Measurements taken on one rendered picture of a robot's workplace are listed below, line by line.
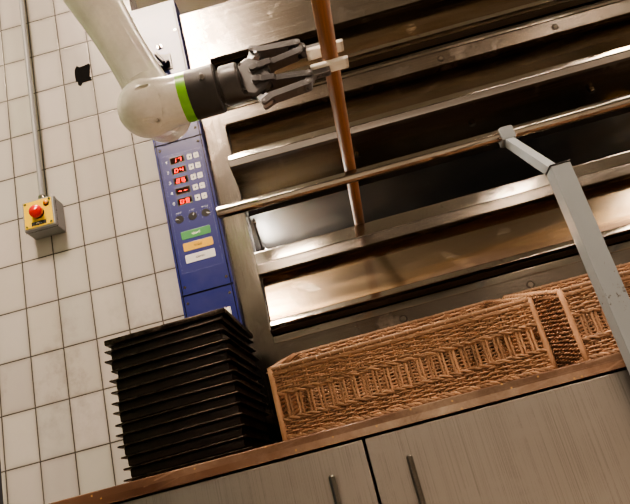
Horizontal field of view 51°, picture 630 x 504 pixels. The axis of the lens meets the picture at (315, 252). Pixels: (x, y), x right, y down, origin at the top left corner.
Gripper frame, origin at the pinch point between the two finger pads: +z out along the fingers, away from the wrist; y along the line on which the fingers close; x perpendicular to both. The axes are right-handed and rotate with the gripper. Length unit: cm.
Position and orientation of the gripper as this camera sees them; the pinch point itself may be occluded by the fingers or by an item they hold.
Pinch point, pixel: (327, 57)
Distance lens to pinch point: 128.0
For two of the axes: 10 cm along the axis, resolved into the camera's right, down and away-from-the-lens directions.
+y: 2.4, 9.1, -3.5
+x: -1.2, -3.3, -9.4
